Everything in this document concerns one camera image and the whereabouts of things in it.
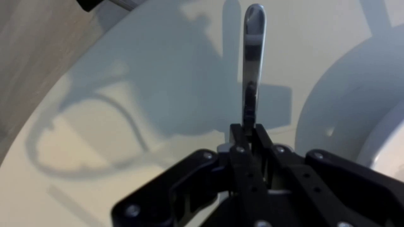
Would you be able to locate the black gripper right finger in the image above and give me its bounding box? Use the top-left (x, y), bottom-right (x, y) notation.
top-left (252, 125), bottom-right (404, 227)

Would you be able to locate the white ceramic bowl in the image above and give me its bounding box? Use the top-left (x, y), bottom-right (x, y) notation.
top-left (357, 101), bottom-right (404, 181)

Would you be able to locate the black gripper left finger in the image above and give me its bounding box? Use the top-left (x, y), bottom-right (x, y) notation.
top-left (111, 123), bottom-right (273, 227)

